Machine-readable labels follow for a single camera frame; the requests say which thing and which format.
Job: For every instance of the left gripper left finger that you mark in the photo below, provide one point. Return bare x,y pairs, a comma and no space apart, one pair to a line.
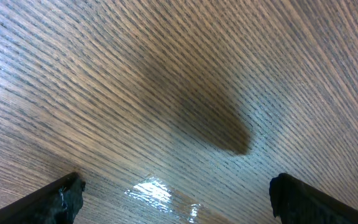
57,202

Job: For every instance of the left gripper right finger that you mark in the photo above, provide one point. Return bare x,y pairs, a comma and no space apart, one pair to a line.
294,201

